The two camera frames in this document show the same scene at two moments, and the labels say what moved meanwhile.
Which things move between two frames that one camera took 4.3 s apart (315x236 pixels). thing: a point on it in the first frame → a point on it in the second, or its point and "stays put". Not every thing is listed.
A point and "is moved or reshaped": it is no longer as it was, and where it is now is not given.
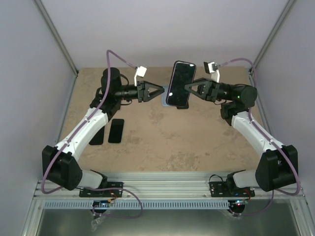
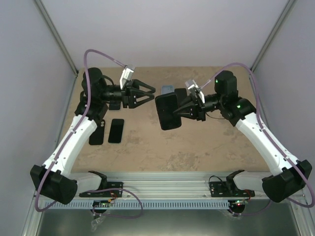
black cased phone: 183,73 → 166,105
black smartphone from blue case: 184,107 is moved or reshaped
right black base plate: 222,189 stays put
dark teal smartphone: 116,131 stays put
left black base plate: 84,192 stays put
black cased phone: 98,139 stays put
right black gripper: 210,90 → 197,110
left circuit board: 101,203 stays put
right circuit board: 241,203 stays put
